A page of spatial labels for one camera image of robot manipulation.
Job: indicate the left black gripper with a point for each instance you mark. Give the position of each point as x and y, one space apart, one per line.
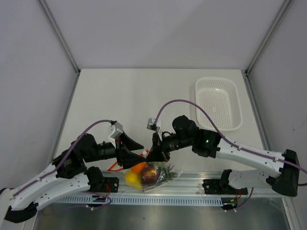
128 158

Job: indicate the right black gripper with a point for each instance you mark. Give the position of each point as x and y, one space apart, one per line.
158 152

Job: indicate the orange fruit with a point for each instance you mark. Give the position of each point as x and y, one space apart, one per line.
138 168

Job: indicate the toy pineapple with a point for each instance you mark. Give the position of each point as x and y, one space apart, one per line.
165 174

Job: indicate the dark red apple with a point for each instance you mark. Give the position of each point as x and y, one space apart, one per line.
149 175

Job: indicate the clear zip top bag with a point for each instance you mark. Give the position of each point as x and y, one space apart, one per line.
119 172

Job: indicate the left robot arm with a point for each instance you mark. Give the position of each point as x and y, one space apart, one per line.
67 175

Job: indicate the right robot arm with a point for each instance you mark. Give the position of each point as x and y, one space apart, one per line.
276 170

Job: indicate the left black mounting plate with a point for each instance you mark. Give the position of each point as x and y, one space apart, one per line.
109 186

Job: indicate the black mounting plate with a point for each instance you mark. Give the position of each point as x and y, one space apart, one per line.
213 187
109 186

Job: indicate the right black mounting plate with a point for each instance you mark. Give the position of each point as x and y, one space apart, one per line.
213 187

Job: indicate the white perforated basket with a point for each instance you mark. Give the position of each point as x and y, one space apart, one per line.
218 97

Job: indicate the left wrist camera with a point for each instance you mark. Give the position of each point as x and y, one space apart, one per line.
115 131

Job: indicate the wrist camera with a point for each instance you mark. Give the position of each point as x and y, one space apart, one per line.
115 131
155 126

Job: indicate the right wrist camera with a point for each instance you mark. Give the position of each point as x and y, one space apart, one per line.
155 126

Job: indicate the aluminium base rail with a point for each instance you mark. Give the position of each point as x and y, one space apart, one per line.
191 183

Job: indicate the white slotted cable duct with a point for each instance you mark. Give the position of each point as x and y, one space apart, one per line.
154 200

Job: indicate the right aluminium frame post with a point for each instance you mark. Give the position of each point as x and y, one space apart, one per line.
272 29

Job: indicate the aluminium frame post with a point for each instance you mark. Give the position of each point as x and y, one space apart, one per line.
58 34
272 29

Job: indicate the left aluminium frame post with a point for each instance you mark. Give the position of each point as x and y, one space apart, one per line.
58 34

